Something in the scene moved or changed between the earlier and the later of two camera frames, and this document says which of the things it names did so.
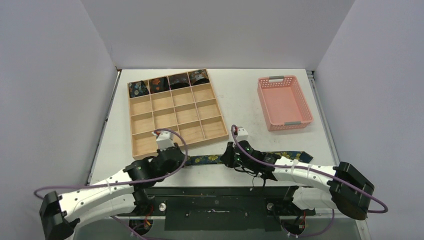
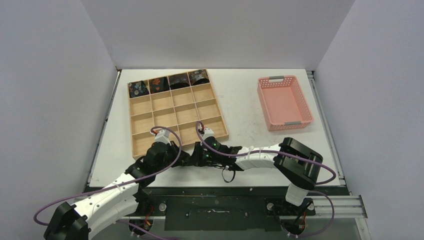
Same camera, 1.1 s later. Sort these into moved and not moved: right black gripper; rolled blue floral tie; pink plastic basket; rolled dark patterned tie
Moved: right black gripper
Not moved: pink plastic basket; rolled dark patterned tie; rolled blue floral tie
